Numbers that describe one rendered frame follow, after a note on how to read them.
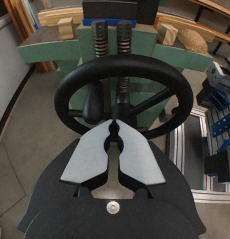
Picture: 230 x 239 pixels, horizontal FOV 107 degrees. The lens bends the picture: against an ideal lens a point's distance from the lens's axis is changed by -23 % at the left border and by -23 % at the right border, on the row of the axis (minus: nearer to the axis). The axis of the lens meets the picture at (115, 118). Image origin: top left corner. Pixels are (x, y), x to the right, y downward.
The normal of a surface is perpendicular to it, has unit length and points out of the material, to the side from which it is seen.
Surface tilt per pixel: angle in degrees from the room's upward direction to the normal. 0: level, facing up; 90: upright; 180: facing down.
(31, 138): 0
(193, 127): 0
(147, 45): 90
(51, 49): 90
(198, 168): 0
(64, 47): 90
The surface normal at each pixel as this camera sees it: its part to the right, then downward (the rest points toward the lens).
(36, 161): 0.05, -0.50
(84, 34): -0.02, 0.87
